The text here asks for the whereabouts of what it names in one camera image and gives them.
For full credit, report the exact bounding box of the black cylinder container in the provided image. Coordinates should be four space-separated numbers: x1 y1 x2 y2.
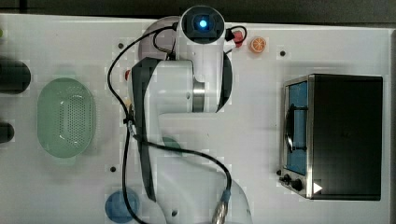
0 58 31 94

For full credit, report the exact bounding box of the yellow felt banana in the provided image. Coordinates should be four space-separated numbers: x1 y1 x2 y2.
124 99 131 106

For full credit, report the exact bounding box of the red felt strawberry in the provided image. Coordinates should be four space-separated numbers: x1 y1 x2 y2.
124 70 131 80

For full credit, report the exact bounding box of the black toaster oven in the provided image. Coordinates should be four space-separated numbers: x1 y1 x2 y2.
276 74 383 201

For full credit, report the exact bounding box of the orange slice toy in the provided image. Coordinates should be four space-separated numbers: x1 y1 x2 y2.
249 36 266 53

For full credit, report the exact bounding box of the small black cylinder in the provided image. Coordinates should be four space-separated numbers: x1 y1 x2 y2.
0 122 15 144

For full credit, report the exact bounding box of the red felt apple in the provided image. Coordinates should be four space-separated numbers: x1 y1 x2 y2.
233 31 244 48

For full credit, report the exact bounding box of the grey round plate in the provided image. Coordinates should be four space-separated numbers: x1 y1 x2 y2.
138 16 179 60

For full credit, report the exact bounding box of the blue bowl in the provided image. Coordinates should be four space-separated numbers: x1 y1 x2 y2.
105 189 140 224

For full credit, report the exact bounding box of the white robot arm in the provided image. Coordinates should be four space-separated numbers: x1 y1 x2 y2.
129 6 253 224

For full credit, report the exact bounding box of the green perforated colander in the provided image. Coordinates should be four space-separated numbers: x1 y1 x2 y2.
37 77 94 159

